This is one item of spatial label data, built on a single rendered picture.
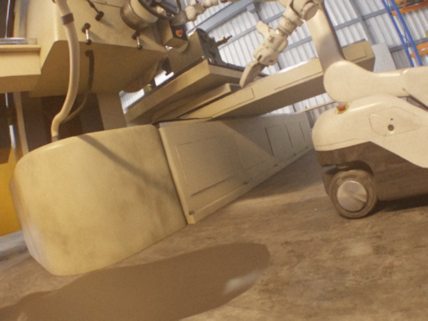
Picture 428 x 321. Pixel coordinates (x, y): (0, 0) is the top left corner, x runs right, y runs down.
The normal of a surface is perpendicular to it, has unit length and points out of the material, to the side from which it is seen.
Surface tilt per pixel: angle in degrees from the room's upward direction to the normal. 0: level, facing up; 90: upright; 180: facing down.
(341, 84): 90
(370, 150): 90
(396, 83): 88
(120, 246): 90
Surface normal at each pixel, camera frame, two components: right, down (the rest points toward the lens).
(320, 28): -0.66, 0.22
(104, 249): 0.52, -0.14
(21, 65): 0.76, -0.22
